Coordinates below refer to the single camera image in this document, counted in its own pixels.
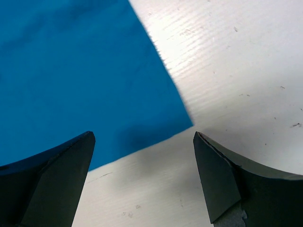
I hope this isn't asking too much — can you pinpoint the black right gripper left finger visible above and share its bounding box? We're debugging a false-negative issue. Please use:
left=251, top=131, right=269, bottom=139
left=0, top=131, right=95, bottom=227

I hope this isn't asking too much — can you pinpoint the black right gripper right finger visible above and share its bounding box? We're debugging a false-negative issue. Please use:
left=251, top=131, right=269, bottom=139
left=193, top=132, right=303, bottom=227

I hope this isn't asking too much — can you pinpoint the blue t-shirt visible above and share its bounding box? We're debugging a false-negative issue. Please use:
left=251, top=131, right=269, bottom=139
left=0, top=0, right=193, bottom=169

